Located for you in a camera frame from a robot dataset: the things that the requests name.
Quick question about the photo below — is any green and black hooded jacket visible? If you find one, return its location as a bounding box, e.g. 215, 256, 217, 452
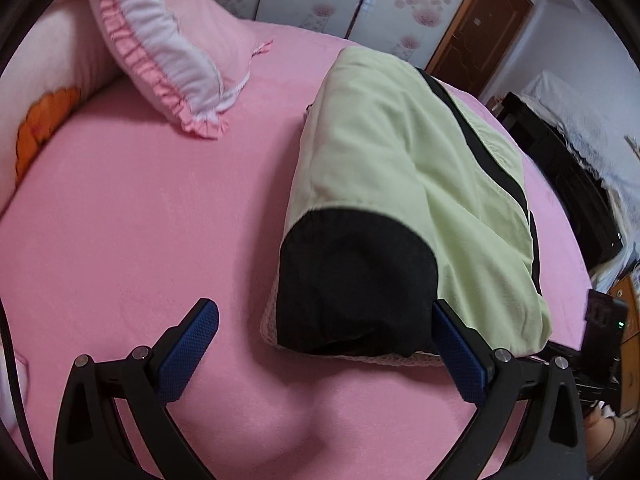
260, 47, 552, 366

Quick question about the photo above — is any person's right hand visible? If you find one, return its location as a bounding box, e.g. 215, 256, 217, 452
584, 404, 626, 476

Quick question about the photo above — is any wooden drawer cabinet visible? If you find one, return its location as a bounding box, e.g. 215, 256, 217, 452
608, 273, 639, 363

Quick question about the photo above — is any folded beige knit sweater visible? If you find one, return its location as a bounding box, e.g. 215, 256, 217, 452
259, 284, 446, 369

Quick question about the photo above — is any pink bed sheet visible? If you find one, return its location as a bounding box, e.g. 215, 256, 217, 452
0, 22, 594, 480

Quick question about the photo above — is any black piano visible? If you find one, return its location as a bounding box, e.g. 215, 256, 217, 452
498, 92, 623, 271

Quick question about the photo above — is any white lace cover cloth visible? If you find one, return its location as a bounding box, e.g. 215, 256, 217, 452
518, 70, 639, 228

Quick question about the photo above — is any pink cartoon cushion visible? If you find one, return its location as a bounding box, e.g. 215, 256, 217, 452
1, 0, 120, 208

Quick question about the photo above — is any brown wooden door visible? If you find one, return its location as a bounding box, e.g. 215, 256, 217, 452
426, 0, 534, 98

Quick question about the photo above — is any pink ruffled pillow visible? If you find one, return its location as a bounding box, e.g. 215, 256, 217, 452
89, 0, 271, 139

